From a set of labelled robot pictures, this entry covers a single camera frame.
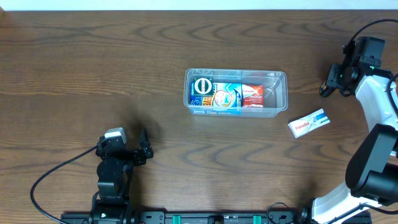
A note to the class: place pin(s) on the clear plastic container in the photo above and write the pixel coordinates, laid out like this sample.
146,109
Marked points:
274,83

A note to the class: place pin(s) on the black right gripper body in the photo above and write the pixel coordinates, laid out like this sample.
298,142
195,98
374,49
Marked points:
333,80

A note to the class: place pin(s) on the blue fever patch box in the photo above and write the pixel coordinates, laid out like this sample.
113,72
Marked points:
225,95

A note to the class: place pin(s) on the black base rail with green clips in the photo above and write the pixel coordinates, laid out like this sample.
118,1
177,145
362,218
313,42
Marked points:
274,215

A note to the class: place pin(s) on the red Panadol box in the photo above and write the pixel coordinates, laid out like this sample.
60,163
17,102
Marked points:
253,96

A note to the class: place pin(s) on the dark bottle with white cap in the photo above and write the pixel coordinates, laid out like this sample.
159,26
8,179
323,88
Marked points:
325,90

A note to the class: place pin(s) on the white Panadol box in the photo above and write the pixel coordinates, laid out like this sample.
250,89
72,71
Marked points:
308,123

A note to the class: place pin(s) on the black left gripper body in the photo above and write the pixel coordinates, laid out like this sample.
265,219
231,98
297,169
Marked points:
130,154

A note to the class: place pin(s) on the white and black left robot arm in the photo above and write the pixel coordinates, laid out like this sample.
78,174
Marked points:
115,173

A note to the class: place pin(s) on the green Zam-Buk ointment box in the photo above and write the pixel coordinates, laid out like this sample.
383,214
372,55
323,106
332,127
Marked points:
202,86

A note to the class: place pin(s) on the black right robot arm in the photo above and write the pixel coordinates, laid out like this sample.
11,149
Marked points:
370,180

